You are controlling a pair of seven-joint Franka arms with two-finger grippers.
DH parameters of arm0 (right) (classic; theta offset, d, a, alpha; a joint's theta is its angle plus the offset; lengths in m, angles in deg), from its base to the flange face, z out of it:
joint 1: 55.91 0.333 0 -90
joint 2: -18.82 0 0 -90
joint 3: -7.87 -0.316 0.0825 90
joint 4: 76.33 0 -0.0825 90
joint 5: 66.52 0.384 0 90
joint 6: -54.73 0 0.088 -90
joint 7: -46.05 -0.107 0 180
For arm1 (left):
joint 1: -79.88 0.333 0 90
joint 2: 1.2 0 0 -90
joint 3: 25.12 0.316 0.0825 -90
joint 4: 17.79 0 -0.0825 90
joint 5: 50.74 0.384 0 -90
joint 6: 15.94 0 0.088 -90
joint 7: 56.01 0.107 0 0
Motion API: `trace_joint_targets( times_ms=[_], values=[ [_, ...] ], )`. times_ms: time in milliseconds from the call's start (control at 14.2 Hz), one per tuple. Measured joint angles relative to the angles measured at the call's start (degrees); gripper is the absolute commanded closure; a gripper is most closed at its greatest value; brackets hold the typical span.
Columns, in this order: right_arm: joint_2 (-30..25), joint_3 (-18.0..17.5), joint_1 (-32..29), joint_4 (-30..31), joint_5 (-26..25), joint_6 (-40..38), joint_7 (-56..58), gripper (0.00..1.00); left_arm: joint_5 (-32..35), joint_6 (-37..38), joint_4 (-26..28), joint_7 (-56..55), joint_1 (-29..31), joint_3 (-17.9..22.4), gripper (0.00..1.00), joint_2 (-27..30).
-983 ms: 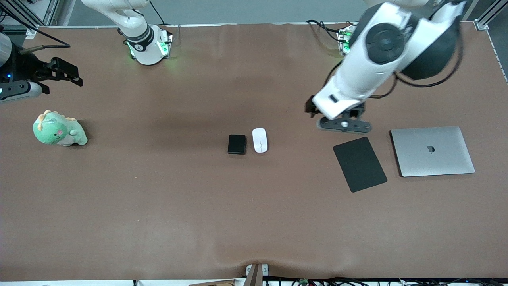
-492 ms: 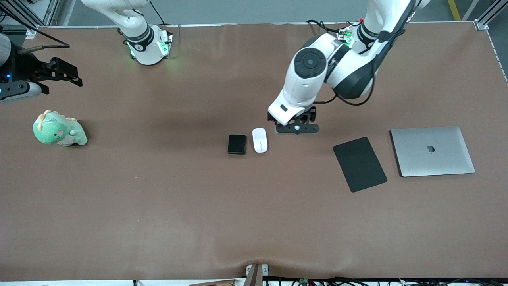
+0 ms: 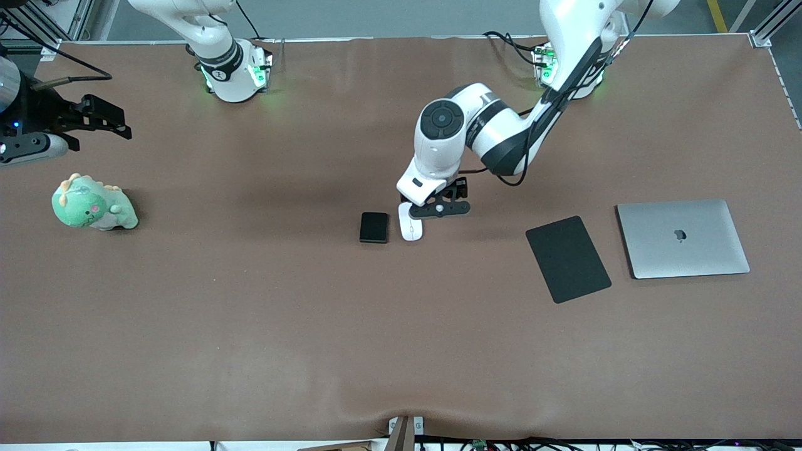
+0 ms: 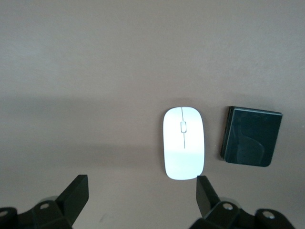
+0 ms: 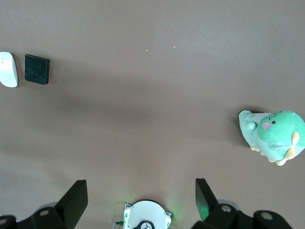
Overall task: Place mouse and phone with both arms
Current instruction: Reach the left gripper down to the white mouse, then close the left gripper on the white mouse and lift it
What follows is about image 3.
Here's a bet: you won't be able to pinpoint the small black phone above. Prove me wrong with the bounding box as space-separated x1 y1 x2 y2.
359 212 390 244

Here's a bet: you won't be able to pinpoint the black left base cables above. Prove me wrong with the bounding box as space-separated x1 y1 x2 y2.
482 30 555 68

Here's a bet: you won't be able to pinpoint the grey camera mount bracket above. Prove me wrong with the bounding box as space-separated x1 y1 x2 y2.
387 415 425 451

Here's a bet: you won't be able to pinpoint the white computer mouse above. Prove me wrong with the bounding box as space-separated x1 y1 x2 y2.
398 202 424 242

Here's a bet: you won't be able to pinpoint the black mouse pad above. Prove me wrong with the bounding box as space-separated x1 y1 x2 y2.
525 215 613 304

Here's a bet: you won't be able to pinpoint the green dinosaur plush toy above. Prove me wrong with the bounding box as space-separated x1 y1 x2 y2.
51 173 139 231

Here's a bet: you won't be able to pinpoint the brown table cloth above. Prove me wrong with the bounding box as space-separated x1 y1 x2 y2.
0 34 802 445

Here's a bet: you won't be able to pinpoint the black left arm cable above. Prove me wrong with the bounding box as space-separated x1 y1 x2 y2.
457 0 655 187

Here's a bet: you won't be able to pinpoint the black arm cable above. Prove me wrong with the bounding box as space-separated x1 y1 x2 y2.
457 0 655 187
0 11 114 87

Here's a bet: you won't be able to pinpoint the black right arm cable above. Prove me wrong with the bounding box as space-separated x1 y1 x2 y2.
0 11 114 87

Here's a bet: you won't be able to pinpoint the black right base cable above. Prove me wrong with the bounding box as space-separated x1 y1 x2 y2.
235 0 263 41

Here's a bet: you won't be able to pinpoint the aluminium frame profile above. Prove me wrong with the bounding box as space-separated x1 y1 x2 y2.
730 0 802 49
0 0 95 61

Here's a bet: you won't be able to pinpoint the silver closed laptop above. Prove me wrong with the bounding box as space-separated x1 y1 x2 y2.
616 199 751 280

